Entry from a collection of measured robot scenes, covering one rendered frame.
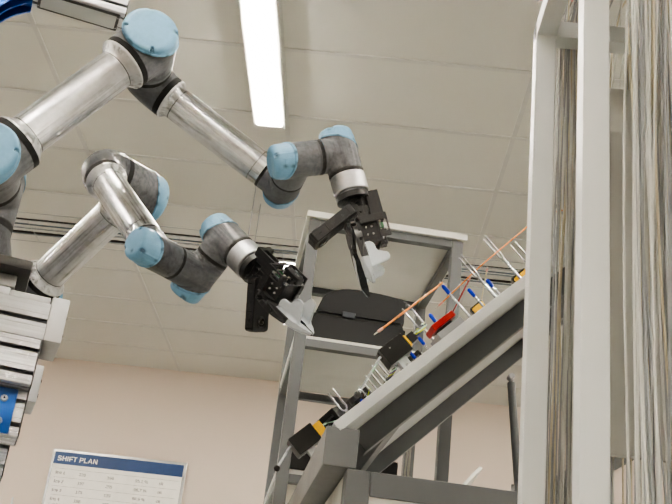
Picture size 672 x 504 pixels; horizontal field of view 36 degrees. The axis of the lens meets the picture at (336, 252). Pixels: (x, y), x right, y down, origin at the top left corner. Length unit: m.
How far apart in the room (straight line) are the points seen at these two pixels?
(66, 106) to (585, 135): 1.21
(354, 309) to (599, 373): 2.16
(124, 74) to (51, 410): 8.14
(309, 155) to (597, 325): 1.17
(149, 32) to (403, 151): 3.64
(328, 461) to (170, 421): 8.25
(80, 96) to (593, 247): 1.27
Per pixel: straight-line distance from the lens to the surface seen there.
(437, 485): 1.70
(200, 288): 2.19
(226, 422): 9.84
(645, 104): 1.19
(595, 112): 1.18
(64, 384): 10.20
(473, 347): 1.93
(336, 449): 1.68
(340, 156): 2.15
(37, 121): 2.07
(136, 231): 2.12
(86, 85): 2.12
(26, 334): 2.04
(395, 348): 2.03
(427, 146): 5.62
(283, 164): 2.11
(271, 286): 2.07
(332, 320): 3.14
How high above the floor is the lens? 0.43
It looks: 24 degrees up
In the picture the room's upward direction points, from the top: 7 degrees clockwise
